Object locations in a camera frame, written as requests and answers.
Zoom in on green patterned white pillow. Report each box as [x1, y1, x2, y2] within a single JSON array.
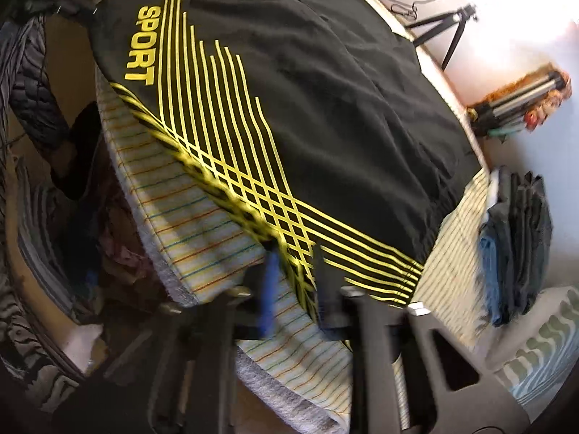
[[486, 286, 578, 417]]

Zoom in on black pants with yellow stripes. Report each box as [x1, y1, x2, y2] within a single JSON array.
[[90, 0, 480, 309]]

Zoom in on folded silver tripod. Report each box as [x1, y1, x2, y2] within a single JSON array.
[[467, 71, 569, 139]]

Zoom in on stack of folded dark clothes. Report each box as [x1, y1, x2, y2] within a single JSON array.
[[479, 166, 554, 327]]

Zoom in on striped yellow bed sheet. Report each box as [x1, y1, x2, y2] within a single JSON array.
[[95, 76, 489, 433]]

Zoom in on black tripod stand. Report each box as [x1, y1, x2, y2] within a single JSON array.
[[404, 4, 478, 71]]

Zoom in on dark quilted jacket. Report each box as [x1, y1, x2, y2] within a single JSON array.
[[1, 16, 69, 159]]

